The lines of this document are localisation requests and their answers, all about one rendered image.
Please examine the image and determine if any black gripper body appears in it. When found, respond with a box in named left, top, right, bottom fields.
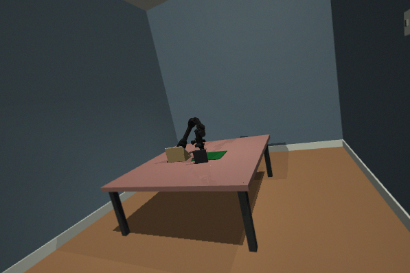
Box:
left=195, top=136, right=206, bottom=147

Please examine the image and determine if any green circuit board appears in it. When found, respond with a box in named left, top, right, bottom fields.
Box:
left=207, top=151, right=227, bottom=160

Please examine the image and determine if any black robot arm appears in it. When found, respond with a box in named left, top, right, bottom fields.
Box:
left=177, top=117, right=205, bottom=149

